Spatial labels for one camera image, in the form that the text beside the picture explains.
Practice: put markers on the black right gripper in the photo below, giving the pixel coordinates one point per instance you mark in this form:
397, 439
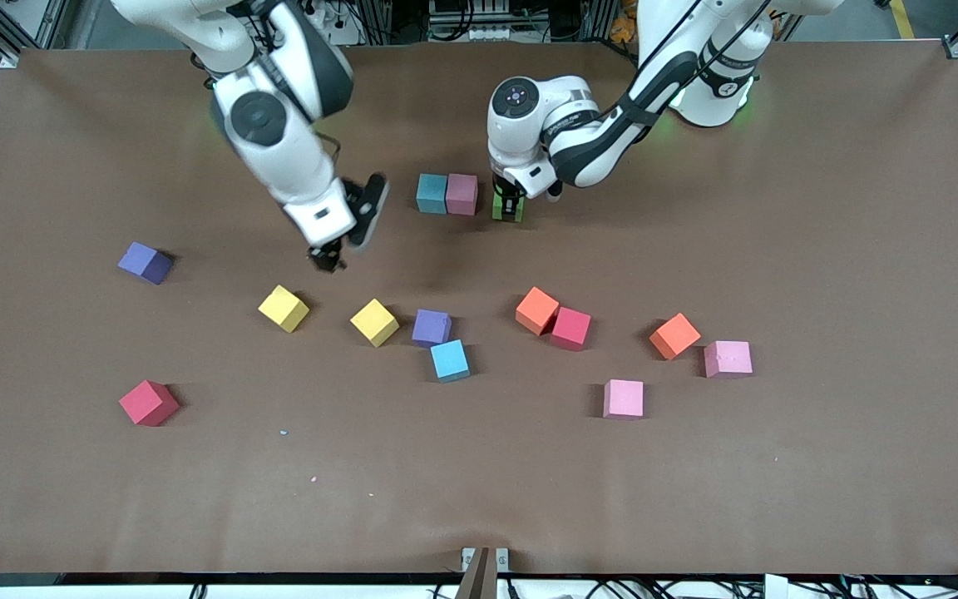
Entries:
327, 254

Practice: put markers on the white power strip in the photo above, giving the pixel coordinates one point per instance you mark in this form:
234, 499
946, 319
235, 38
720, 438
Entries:
325, 15

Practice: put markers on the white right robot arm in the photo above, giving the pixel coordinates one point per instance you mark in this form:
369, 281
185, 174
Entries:
279, 141

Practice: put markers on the yellow foam cube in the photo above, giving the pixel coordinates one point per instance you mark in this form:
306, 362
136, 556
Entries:
374, 322
283, 309

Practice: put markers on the pink foam cube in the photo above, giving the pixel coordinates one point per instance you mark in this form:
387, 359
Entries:
728, 358
461, 193
624, 398

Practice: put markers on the blue foam cube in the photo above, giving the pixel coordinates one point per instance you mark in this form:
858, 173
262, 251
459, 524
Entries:
432, 193
450, 360

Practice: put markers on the orange mesh bag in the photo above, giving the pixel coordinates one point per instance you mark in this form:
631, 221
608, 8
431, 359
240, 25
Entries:
624, 25

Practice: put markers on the grey metal bracket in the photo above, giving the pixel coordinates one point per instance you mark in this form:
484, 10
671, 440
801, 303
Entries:
485, 574

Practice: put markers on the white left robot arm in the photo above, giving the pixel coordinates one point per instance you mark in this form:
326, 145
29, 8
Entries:
529, 116

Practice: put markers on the white electronic device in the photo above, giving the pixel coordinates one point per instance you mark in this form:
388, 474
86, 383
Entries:
471, 33

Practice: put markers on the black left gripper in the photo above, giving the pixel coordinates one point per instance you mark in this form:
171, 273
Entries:
507, 194

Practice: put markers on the small white box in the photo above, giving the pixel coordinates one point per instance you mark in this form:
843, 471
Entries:
776, 587

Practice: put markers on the orange foam cube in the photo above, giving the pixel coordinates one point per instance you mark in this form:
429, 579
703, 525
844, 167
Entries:
674, 336
536, 310

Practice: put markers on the purple foam cube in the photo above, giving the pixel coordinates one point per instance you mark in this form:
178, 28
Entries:
145, 262
432, 328

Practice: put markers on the green foam cube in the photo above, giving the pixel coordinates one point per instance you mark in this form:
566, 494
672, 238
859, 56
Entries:
520, 215

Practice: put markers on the red foam cube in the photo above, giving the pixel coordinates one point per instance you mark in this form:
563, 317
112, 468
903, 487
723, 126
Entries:
148, 403
570, 329

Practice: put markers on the aluminium frame post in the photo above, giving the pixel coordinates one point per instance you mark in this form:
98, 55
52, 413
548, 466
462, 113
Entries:
595, 21
377, 21

